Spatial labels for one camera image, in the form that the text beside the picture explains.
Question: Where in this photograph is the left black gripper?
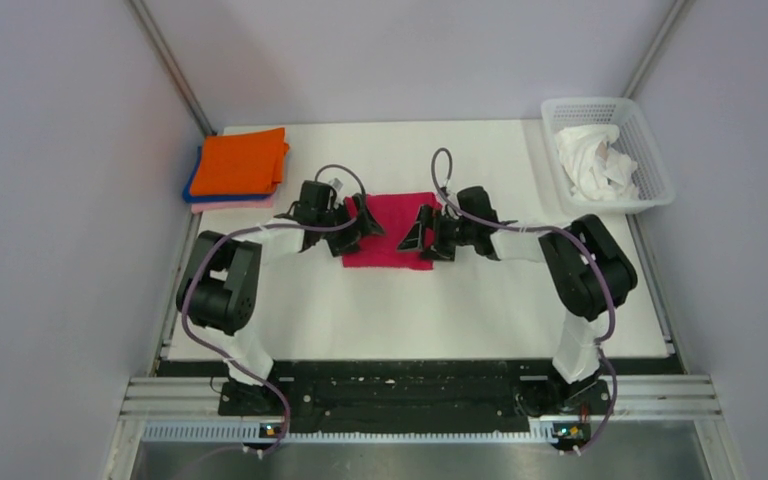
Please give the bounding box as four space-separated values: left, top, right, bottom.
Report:
318 193 386 257

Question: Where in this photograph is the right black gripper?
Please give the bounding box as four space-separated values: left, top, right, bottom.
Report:
398 204 477 262

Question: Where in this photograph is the crimson red t-shirt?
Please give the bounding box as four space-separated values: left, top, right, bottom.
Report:
342 192 440 271

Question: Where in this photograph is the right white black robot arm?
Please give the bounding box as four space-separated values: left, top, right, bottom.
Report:
397 186 638 412

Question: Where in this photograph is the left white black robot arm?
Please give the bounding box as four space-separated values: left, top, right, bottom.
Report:
175 180 385 414

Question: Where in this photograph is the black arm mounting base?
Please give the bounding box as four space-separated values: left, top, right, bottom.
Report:
155 357 683 439

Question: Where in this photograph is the folded pink t-shirt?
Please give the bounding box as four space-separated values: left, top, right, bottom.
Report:
190 196 274 214

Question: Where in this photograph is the folded blue t-shirt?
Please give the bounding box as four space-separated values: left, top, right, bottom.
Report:
181 147 272 204

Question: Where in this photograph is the folded orange t-shirt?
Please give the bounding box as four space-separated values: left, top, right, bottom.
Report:
184 127 290 198

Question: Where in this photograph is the crumpled white t-shirt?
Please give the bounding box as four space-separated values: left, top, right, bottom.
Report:
554 124 639 202

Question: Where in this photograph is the white plastic laundry basket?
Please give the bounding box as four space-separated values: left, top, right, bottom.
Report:
541 97 676 214

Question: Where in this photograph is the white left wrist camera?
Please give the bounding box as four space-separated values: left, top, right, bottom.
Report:
327 178 343 193

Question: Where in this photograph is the white slotted cable duct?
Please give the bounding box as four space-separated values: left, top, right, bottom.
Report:
141 420 584 447

